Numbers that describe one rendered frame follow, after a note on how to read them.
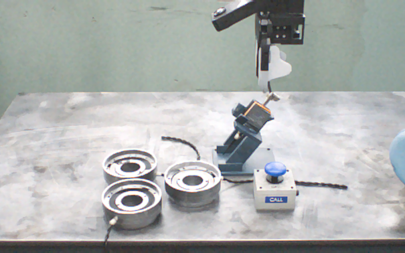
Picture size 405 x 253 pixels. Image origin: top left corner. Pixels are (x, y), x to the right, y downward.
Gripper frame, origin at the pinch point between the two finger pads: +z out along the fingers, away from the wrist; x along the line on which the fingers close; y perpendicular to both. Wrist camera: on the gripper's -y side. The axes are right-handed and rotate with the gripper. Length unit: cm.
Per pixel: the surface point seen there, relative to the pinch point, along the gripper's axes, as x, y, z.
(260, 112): -1.3, 0.2, 6.0
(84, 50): 150, -63, 48
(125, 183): -12.4, -25.5, 14.4
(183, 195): -15.8, -14.8, 15.0
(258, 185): -15.3, -1.4, 13.6
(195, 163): -6.0, -12.6, 14.4
